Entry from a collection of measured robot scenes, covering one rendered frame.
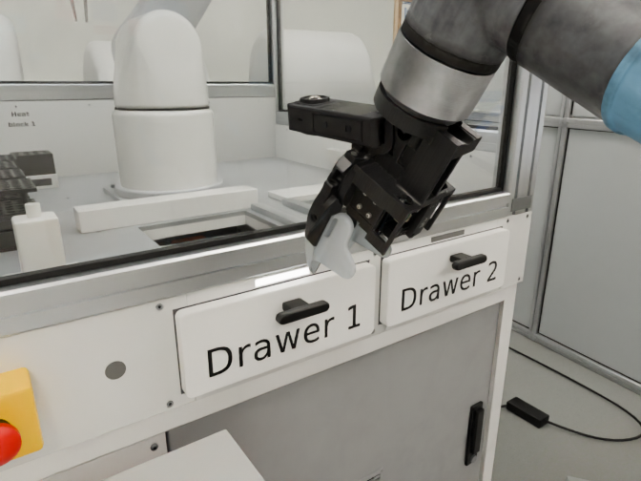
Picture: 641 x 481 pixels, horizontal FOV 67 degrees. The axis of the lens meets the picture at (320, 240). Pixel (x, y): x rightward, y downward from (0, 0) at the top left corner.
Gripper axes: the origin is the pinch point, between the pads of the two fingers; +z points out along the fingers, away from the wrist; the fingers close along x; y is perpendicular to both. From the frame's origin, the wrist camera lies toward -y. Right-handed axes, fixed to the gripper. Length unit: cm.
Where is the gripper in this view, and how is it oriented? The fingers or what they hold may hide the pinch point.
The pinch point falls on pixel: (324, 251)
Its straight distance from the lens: 51.9
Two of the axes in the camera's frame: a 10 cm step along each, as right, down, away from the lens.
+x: 7.0, -3.3, 6.4
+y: 6.5, 6.6, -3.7
